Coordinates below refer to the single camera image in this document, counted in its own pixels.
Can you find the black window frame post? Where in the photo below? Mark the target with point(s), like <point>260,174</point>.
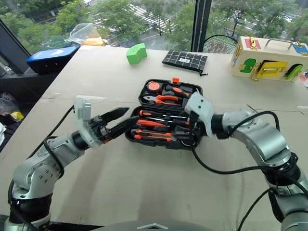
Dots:
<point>201,24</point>

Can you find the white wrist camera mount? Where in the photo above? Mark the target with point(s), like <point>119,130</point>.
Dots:
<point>201,108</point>
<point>83,113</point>

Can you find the black tool case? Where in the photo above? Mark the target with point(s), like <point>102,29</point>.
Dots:
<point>144,142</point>

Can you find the wooden latch busy box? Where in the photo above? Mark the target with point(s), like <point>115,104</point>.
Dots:
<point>267,51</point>

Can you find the green plastic block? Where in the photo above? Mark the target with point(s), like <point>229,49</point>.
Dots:
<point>136,54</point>

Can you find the blue plastic box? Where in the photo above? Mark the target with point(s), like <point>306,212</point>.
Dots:
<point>50,59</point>

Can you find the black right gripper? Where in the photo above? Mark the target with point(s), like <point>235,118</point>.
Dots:
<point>194,120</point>

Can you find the orange black utility knife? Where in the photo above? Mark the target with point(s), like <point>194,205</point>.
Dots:
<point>149,136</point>

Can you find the orange black tape measure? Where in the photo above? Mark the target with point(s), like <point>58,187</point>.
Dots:
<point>152,85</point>

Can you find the black grid pencil pouch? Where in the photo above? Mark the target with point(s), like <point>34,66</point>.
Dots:
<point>185,60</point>

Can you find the small black orange screwdriver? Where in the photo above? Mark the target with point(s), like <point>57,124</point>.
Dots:
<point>145,112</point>

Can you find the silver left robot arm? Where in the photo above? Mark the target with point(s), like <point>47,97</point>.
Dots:
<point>36,173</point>

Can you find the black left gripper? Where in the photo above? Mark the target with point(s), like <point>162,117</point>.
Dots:
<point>99,128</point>

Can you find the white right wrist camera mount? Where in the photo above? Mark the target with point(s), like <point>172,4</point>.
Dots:
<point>201,108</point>

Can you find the large black orange screwdriver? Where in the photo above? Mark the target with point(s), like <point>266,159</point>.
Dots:
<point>149,123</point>

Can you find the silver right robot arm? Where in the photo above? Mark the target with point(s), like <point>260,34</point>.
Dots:
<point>260,137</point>

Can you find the clear plastic bag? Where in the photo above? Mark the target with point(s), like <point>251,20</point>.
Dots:
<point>84,32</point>

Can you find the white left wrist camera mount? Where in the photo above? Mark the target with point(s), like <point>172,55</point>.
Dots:
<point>83,113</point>

